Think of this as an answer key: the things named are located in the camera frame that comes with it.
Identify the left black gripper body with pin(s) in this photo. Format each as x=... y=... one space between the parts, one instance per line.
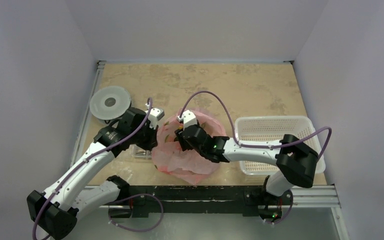
x=144 y=138

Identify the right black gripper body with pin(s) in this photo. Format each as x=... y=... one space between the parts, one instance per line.
x=183 y=138

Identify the pink plastic bag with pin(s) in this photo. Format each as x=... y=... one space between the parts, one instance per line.
x=169 y=158

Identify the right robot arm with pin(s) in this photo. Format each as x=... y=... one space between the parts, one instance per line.
x=296 y=161

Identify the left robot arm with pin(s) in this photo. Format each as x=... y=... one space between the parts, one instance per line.
x=56 y=210

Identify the clear screw organizer box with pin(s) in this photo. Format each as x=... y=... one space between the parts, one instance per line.
x=139 y=153

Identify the white round disc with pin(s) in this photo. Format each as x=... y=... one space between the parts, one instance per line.
x=110 y=103

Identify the white perforated plastic basket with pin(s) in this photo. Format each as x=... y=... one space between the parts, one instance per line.
x=266 y=129

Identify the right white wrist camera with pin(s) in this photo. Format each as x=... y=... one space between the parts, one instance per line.
x=187 y=118

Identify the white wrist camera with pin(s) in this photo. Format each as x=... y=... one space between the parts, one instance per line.
x=155 y=114
x=187 y=118

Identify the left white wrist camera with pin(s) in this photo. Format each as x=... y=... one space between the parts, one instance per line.
x=155 y=114

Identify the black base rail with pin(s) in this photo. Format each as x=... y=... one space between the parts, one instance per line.
x=138 y=201

